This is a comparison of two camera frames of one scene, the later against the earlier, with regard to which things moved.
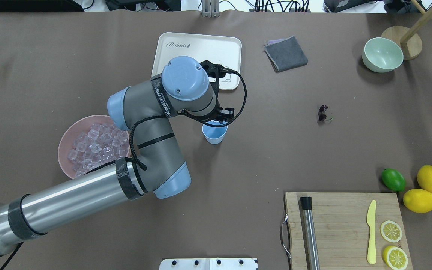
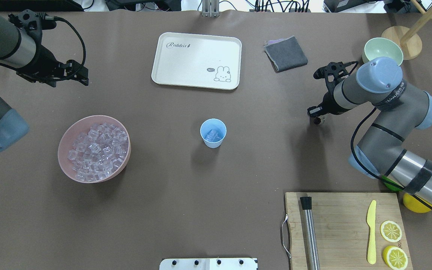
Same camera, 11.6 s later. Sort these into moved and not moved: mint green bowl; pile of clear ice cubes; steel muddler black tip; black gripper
Moved: black gripper
Not moved: steel muddler black tip; pile of clear ice cubes; mint green bowl
